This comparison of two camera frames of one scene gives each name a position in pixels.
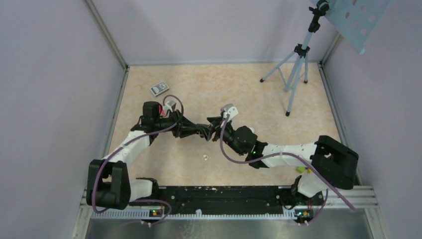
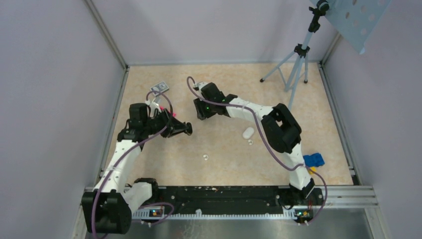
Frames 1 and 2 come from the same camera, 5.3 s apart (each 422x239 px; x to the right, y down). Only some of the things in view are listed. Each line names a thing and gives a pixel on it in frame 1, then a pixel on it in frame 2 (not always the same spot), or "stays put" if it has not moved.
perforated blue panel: [357, 20] stays put
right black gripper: [215, 126] to [201, 114]
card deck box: [159, 88] stays put
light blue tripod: [289, 68] stays put
